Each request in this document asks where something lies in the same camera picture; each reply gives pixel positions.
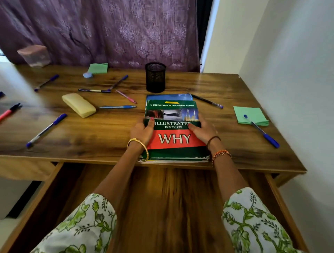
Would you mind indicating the person's left hand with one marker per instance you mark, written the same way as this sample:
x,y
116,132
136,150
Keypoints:
x,y
142,134

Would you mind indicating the person's right hand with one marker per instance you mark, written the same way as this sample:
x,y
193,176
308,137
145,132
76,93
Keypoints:
x,y
204,134

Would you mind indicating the green and red book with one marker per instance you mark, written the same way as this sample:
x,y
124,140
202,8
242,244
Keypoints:
x,y
172,146

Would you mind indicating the black pen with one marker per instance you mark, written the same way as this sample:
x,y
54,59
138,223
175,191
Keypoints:
x,y
207,101

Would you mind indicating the light blue pen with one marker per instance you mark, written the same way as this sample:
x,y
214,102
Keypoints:
x,y
117,107

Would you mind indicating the pink pen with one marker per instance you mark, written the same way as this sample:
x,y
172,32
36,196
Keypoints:
x,y
126,97

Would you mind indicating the blue and white notebook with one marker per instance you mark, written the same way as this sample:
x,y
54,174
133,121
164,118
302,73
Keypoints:
x,y
169,97

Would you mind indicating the green sticky notes pad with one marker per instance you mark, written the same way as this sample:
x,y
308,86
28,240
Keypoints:
x,y
97,68
248,110

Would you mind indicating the black mesh pen holder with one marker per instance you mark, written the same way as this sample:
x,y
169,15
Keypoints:
x,y
155,78

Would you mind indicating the dark blue patterned pen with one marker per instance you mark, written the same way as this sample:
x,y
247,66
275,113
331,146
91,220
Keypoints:
x,y
94,90

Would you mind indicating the yellow pencil case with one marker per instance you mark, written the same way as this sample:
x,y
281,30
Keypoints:
x,y
79,105

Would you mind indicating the wooden desk drawer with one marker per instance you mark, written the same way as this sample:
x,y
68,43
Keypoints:
x,y
169,208

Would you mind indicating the small round blue tape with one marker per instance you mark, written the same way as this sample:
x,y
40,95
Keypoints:
x,y
87,75

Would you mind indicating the pink marker black cap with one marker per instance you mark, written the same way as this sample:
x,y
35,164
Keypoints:
x,y
10,112

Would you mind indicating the person's left forearm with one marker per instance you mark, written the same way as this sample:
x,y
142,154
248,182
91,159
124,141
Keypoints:
x,y
120,179

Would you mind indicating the person's right forearm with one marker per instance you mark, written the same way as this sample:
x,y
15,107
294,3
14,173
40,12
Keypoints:
x,y
227,172

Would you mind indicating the wooden desk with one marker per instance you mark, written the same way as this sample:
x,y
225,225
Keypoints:
x,y
104,130

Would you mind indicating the gold bangle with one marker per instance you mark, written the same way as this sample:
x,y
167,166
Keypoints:
x,y
143,146

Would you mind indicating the right floral white green sleeve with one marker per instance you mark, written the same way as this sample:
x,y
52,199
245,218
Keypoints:
x,y
255,226

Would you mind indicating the floral white green sleeve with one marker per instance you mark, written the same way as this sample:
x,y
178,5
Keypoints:
x,y
255,226
78,226

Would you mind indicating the purple patterned curtain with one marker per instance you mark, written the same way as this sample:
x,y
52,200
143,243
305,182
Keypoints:
x,y
117,31

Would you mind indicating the left floral white green sleeve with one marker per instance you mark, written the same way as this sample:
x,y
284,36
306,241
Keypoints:
x,y
78,226

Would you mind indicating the clear container pink lid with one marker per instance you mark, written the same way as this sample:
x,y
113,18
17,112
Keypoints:
x,y
34,56

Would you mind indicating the black floor strip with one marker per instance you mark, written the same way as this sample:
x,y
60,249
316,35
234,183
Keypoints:
x,y
24,199

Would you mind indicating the black window frame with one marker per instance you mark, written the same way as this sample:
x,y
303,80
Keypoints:
x,y
204,26

